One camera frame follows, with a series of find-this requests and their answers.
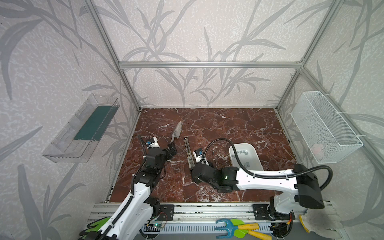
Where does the white plastic tray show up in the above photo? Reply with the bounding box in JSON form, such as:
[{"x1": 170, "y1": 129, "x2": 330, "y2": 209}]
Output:
[{"x1": 234, "y1": 143, "x2": 264, "y2": 171}]

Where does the green work glove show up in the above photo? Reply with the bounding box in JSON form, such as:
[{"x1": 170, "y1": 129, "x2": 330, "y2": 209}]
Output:
[{"x1": 79, "y1": 217, "x2": 110, "y2": 240}]

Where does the clear acrylic wall shelf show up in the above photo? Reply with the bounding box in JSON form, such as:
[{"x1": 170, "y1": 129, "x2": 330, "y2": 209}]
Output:
[{"x1": 43, "y1": 94, "x2": 120, "y2": 163}]

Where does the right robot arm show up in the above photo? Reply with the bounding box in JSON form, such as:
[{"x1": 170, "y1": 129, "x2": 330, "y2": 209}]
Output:
[{"x1": 186, "y1": 138, "x2": 333, "y2": 221}]

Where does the green toy garden shovel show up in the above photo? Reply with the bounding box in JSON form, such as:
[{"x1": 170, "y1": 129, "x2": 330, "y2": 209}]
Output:
[{"x1": 231, "y1": 219, "x2": 272, "y2": 240}]

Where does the white wire mesh basket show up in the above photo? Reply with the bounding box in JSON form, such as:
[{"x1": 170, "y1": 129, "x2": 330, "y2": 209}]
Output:
[{"x1": 291, "y1": 91, "x2": 364, "y2": 164}]

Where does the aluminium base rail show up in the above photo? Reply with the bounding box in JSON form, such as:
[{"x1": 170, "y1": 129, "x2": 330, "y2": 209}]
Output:
[{"x1": 86, "y1": 201, "x2": 334, "y2": 235}]

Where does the teal toy garden rake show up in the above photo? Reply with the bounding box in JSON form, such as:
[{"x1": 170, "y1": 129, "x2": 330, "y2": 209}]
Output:
[{"x1": 215, "y1": 219, "x2": 260, "y2": 239}]

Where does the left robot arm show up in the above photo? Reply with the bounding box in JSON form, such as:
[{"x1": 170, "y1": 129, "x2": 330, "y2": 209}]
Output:
[{"x1": 80, "y1": 136, "x2": 178, "y2": 240}]

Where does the metal garden trowel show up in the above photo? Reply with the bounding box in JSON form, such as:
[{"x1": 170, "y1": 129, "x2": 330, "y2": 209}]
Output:
[{"x1": 171, "y1": 122, "x2": 182, "y2": 143}]

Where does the white work glove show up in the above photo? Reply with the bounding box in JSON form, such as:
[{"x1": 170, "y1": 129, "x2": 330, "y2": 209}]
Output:
[{"x1": 299, "y1": 207, "x2": 343, "y2": 240}]

